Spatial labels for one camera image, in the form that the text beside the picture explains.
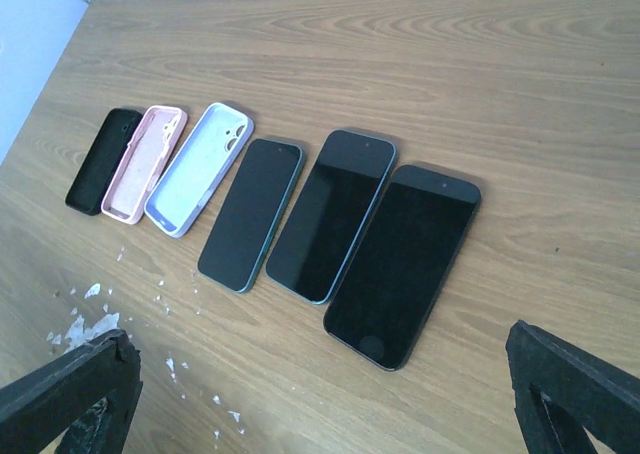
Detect black phone case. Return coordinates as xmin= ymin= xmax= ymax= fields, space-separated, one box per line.
xmin=65 ymin=108 xmax=142 ymax=216

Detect pink phone case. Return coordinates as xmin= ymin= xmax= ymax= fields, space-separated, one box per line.
xmin=101 ymin=105 xmax=188 ymax=225

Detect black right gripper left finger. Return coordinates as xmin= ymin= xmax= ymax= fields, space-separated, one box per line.
xmin=1 ymin=328 xmax=143 ymax=453

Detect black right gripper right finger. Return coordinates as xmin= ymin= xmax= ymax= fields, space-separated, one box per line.
xmin=506 ymin=320 xmax=639 ymax=453

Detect black phone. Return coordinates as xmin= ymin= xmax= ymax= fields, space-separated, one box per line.
xmin=323 ymin=165 xmax=481 ymax=371

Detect lavender phone case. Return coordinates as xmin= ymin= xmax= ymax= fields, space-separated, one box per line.
xmin=144 ymin=102 xmax=254 ymax=238

